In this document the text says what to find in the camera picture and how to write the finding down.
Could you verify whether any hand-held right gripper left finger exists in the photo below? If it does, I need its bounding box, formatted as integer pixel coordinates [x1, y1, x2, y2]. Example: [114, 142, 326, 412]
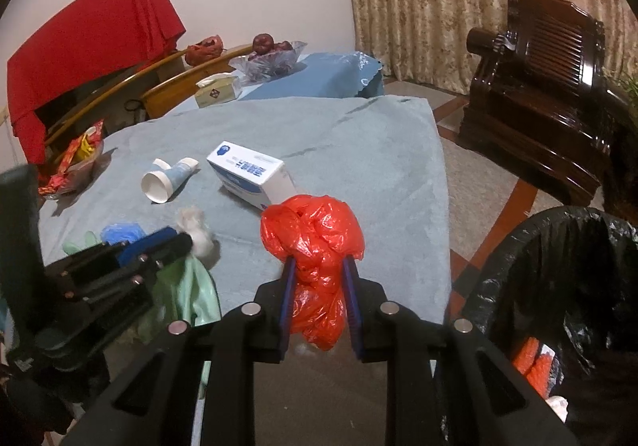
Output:
[65, 257, 300, 446]

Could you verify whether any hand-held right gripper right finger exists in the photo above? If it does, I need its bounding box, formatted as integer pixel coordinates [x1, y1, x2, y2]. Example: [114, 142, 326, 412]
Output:
[341, 257, 579, 446]

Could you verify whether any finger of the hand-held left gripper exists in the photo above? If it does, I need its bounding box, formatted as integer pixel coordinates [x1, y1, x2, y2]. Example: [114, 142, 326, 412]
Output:
[42, 227, 177, 284]
[65, 233, 195, 302]

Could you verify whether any blue plastic glove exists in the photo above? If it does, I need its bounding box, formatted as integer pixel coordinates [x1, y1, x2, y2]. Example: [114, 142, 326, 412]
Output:
[100, 223, 148, 247]

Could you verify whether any white tissue wad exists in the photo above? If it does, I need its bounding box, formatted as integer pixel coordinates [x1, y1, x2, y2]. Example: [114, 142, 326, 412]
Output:
[174, 207, 220, 268]

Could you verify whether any red plastic bag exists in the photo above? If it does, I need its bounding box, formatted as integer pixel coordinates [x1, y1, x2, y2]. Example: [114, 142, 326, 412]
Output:
[260, 194, 366, 351]

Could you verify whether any white and blue box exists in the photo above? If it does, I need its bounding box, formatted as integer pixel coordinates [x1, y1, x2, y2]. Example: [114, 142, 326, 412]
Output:
[206, 141, 299, 212]

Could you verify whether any trash bin with black bag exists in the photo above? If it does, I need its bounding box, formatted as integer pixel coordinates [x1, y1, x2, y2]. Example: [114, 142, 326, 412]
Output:
[451, 205, 638, 446]

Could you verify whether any orange knitted cloth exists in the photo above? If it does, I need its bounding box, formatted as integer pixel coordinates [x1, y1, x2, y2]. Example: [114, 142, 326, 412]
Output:
[512, 337, 555, 399]

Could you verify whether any clear snack bowl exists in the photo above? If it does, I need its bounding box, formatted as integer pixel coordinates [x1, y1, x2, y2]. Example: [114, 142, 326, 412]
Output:
[40, 147, 105, 200]

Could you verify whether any wooden cabinet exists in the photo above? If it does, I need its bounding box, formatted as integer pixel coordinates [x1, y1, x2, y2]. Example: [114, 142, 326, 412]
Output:
[42, 43, 255, 162]

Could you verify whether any television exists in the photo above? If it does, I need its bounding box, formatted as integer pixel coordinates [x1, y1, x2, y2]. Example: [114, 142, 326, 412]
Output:
[35, 72, 170, 132]

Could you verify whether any tissue box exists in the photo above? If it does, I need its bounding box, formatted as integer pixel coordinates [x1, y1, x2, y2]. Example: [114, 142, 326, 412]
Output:
[194, 74, 242, 109]

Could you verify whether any red cloth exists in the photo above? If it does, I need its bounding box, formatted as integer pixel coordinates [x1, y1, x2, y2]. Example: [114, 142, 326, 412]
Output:
[6, 0, 187, 165]

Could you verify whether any glass fruit bowl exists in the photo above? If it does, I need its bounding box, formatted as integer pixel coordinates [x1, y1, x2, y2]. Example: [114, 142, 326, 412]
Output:
[228, 40, 308, 80]

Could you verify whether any blue tablecloth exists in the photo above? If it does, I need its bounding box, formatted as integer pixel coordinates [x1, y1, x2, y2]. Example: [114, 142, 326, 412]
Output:
[169, 51, 384, 120]

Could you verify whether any dark wooden armchair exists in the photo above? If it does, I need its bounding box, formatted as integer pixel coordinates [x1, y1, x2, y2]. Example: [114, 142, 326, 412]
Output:
[456, 0, 638, 217]

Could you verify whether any patterned beige curtain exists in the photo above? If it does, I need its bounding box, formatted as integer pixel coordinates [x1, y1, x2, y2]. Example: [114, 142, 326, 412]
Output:
[341, 0, 638, 95]

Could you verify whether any potted green plant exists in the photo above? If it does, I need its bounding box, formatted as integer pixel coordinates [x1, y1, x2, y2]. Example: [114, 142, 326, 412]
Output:
[603, 69, 638, 103]

